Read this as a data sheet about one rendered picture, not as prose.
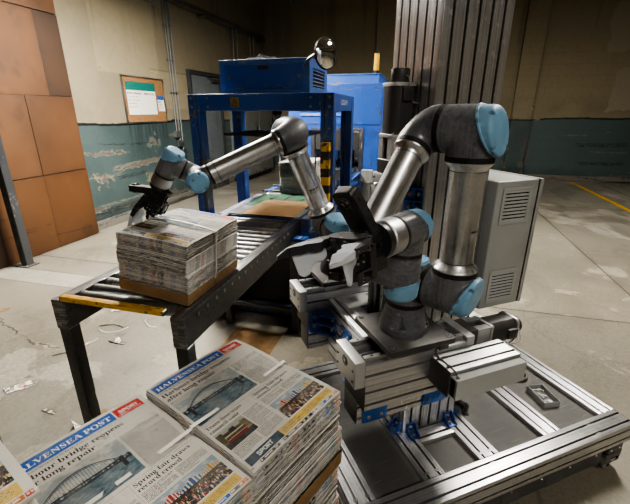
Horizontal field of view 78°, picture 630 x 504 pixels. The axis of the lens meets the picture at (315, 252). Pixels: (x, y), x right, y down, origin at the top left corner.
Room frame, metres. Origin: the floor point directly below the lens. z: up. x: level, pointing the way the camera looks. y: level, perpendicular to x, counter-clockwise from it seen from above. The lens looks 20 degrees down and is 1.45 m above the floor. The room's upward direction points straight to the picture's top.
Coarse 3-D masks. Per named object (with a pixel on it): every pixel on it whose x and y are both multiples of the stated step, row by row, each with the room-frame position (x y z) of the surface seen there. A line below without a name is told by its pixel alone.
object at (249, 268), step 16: (288, 224) 2.27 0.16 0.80; (272, 240) 1.96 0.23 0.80; (288, 240) 2.17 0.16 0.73; (256, 256) 1.72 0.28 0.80; (272, 256) 1.91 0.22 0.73; (240, 272) 1.55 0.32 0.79; (256, 272) 1.71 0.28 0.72; (224, 288) 1.40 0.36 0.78; (240, 288) 1.54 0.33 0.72; (192, 304) 1.23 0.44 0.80; (208, 304) 1.28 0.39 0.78; (224, 304) 1.40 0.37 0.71; (176, 320) 1.13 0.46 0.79; (192, 320) 1.18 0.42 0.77; (208, 320) 1.27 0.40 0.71; (176, 336) 1.14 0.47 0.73; (192, 336) 1.17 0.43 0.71
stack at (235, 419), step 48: (192, 384) 0.77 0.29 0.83; (240, 384) 0.77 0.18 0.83; (288, 384) 0.77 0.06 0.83; (96, 432) 0.62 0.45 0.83; (144, 432) 0.62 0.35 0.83; (192, 432) 0.63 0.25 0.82; (240, 432) 0.62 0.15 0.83; (288, 432) 0.62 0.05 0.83; (336, 432) 0.73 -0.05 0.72; (48, 480) 0.51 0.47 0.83; (96, 480) 0.51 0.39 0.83; (144, 480) 0.51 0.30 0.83; (192, 480) 0.51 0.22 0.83; (240, 480) 0.51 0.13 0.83; (288, 480) 0.60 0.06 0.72; (336, 480) 0.74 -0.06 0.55
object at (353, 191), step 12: (336, 192) 0.65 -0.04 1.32; (348, 192) 0.64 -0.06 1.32; (360, 192) 0.65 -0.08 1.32; (348, 204) 0.64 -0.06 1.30; (360, 204) 0.64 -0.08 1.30; (348, 216) 0.66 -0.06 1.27; (360, 216) 0.65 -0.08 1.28; (372, 216) 0.66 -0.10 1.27; (360, 228) 0.66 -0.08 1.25; (372, 228) 0.66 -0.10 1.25
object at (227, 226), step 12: (168, 216) 1.50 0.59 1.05; (180, 216) 1.52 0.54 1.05; (192, 216) 1.53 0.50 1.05; (204, 216) 1.54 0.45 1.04; (216, 216) 1.56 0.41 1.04; (228, 216) 1.58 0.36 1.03; (216, 228) 1.42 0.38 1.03; (228, 228) 1.49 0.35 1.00; (228, 240) 1.49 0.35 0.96; (228, 252) 1.48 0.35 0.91; (228, 264) 1.50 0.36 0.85
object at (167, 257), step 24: (120, 240) 1.29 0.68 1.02; (144, 240) 1.26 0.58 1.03; (168, 240) 1.24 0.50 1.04; (192, 240) 1.27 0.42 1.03; (120, 264) 1.28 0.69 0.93; (144, 264) 1.26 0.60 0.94; (168, 264) 1.23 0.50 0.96; (192, 264) 1.25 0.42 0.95; (168, 288) 1.24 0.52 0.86; (192, 288) 1.24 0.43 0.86
